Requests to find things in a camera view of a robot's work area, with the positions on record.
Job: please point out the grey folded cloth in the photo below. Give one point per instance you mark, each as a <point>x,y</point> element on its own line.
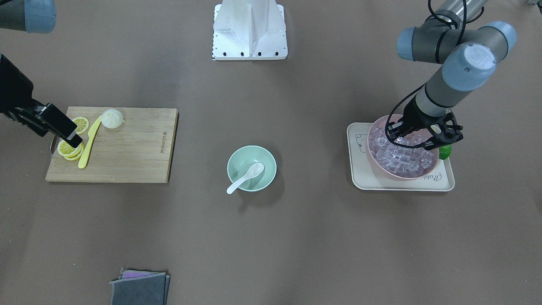
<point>138,287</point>

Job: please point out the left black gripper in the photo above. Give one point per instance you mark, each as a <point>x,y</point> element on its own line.
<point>415,115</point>

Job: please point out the bamboo cutting board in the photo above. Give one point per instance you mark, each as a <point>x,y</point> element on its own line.
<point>139,151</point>

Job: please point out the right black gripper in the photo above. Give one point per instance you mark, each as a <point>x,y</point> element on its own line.
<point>13,91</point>

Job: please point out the yellow plastic knife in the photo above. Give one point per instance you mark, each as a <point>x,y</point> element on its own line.
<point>83,161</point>

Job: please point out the lemon slice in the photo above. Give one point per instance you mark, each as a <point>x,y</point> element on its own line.
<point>82,124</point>

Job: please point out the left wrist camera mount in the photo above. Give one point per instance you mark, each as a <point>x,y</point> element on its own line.
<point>445,131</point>

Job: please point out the stacked lemon slices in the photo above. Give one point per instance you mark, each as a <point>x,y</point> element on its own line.
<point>68,152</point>

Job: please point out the pink bowl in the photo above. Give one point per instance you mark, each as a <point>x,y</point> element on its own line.
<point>411,139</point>

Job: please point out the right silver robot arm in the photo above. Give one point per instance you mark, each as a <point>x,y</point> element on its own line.
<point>31,16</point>

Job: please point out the green ceramic bowl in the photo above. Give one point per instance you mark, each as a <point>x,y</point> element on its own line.
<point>240,162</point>

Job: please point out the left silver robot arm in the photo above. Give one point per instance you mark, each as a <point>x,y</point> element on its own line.
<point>468,58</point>

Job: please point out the pile of clear ice cubes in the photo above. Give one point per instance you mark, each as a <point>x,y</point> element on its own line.
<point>397,160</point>

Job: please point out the white camera pillar with base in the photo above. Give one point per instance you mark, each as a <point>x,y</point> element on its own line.
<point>249,30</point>

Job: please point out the cream rabbit tray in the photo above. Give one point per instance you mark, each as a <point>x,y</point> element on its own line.
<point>365,175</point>

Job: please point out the white ceramic spoon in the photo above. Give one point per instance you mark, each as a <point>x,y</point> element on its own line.
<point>253,171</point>

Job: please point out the green lime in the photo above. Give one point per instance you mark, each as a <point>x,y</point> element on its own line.
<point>445,152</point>

